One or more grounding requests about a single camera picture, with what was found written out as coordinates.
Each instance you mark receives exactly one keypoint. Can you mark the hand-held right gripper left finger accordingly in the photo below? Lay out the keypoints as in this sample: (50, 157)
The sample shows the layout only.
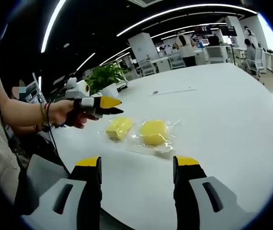
(71, 198)

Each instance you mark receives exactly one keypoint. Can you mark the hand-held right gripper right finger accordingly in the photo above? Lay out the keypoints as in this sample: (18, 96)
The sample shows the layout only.
(198, 201)

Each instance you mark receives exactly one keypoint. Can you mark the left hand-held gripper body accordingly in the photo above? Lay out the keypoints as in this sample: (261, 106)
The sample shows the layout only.
(79, 88)

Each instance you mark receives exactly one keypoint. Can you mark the square yellow sponge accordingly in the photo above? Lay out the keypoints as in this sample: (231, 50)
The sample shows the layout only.
(118, 128)

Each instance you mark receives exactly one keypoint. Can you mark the round yellow silicone block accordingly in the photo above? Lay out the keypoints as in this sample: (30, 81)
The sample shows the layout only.
(154, 133)

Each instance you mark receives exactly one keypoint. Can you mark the person's left hand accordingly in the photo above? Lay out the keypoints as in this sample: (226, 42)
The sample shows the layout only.
(62, 112)

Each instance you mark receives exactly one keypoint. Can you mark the small black device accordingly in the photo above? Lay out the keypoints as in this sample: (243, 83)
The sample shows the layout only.
(122, 86)

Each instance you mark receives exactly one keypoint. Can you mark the clear plastic wrapper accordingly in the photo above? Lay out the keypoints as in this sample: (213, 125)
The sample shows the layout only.
(103, 131)

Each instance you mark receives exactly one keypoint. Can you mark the green potted plant white pot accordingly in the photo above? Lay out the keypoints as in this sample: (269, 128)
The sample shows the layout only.
(105, 76)

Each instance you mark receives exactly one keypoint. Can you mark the grey office chair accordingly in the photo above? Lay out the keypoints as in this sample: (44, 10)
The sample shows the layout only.
(45, 175)

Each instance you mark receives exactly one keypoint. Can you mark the metal shelf rack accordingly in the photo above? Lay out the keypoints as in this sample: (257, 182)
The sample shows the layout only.
(33, 88)

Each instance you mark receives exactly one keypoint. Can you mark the white mesh office chair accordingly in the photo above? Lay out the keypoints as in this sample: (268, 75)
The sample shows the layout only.
(148, 67)
(216, 54)
(258, 61)

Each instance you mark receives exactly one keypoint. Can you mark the round yellow sponge in bag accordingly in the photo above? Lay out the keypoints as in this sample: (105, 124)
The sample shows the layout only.
(165, 149)

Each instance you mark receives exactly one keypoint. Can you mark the white paper sheet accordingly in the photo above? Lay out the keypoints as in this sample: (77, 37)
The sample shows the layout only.
(172, 92)

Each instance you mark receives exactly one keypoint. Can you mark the long ceiling strip light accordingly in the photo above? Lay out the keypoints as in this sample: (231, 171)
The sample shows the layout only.
(51, 26)

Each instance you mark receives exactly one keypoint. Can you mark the ceiling air conditioner vent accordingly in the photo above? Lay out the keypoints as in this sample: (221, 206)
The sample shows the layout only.
(146, 2)

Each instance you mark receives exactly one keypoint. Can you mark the curved ceiling strip light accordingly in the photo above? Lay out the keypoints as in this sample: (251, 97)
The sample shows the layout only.
(174, 14)

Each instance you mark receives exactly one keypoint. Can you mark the dark display screen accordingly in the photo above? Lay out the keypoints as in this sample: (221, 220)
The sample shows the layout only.
(202, 30)
(232, 31)

